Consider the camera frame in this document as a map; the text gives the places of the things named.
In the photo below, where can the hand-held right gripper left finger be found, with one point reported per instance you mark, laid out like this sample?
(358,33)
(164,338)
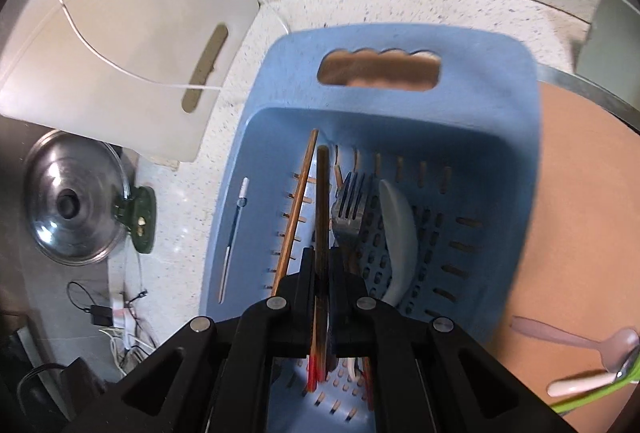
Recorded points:
(307,303)

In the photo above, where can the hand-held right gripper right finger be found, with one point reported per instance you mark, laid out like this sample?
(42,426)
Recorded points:
(336,303)

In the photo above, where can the thin bamboo chopstick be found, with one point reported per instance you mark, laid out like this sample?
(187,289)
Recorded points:
(296,213)

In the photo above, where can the brown chopstick with red end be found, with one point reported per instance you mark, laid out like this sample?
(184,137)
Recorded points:
(322,213)

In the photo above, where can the metal fork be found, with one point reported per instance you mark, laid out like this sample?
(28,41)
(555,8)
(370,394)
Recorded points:
(350,213)

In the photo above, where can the white ceramic spoon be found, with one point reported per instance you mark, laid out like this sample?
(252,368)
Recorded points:
(580,384)
(400,238)

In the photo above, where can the pink plastic spoon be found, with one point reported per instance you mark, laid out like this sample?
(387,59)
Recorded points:
(622,348)
(540,330)

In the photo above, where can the blue plastic basket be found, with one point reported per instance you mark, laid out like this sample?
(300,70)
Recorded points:
(475,113)

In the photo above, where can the green plastic spoon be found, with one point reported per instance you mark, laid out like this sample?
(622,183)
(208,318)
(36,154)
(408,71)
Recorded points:
(600,393)

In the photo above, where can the metal spoon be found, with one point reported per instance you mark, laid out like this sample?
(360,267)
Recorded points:
(626,368)

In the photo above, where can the white blue thin stick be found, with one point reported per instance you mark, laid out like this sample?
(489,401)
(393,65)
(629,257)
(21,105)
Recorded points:
(235,233)

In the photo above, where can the white power strip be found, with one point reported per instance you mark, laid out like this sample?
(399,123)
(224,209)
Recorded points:
(125,323)

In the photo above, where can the dark green clip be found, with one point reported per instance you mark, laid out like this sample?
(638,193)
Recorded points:
(140,218)

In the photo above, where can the steel pot lid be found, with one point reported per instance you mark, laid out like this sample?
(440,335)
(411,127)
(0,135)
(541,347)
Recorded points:
(75,198)

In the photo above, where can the black device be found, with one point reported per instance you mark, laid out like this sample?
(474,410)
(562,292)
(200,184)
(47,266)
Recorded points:
(55,388)

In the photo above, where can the white cutting board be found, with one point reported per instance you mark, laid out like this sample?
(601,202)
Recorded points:
(125,23)

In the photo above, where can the pale plastic container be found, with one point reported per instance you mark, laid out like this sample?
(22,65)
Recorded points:
(615,33)

